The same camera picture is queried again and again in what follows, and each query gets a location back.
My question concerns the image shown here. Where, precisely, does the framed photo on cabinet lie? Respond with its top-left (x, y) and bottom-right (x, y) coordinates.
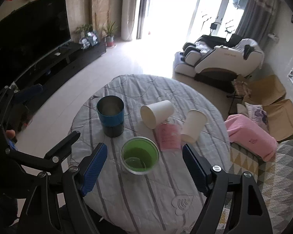
top-left (87, 31), bottom-right (99, 47)

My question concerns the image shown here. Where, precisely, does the pink folded towel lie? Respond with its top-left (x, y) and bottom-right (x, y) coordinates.
top-left (224, 114), bottom-right (278, 162)

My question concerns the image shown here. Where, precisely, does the white massage chair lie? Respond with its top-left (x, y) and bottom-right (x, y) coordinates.
top-left (173, 34), bottom-right (265, 80)

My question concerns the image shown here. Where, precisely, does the potted plant red pot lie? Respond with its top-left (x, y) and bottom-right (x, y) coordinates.
top-left (103, 20), bottom-right (117, 48)

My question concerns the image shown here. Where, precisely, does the blue black metal cup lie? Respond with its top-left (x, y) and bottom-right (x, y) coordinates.
top-left (97, 95), bottom-right (124, 137)

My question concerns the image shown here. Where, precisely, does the green leafy plant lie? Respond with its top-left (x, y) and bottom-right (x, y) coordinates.
top-left (74, 24), bottom-right (92, 37)

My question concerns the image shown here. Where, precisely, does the white standing air conditioner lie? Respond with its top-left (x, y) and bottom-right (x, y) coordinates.
top-left (121, 0), bottom-right (136, 41)

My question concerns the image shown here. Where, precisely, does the striped grey quilt cover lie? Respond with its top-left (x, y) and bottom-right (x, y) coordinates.
top-left (66, 74), bottom-right (233, 234)

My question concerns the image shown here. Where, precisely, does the white paper cup leaning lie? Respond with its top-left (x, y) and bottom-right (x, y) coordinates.
top-left (180, 109), bottom-right (207, 144)

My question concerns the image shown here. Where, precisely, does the green pink lined jar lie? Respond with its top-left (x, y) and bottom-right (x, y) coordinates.
top-left (120, 136), bottom-right (159, 175)

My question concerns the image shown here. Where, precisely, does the patterned triangle rug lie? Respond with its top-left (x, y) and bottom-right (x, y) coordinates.
top-left (229, 139), bottom-right (293, 233)

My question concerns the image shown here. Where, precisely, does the white paper cup lying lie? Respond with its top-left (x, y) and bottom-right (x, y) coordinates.
top-left (140, 100), bottom-right (175, 129)

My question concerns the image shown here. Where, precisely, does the pink sticky note paper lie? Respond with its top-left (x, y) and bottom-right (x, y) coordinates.
top-left (155, 123), bottom-right (181, 151)

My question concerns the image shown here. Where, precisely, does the folding stool wicker top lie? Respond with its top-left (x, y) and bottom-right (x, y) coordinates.
top-left (226, 75), bottom-right (252, 114)

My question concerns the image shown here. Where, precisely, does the black TV cabinet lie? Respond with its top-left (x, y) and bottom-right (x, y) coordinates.
top-left (8, 42), bottom-right (106, 132)

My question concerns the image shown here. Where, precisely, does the grey curtain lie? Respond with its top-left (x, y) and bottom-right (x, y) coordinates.
top-left (236, 0), bottom-right (280, 48)

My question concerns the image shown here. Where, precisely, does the black television screen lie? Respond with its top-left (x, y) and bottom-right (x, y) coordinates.
top-left (0, 0), bottom-right (71, 89)

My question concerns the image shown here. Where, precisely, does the purple floral pillow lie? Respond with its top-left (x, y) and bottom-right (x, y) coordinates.
top-left (237, 103), bottom-right (268, 132)

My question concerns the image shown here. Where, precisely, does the tan floor cushion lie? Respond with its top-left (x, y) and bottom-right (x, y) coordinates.
top-left (263, 99), bottom-right (293, 142)
top-left (243, 74), bottom-right (286, 106)

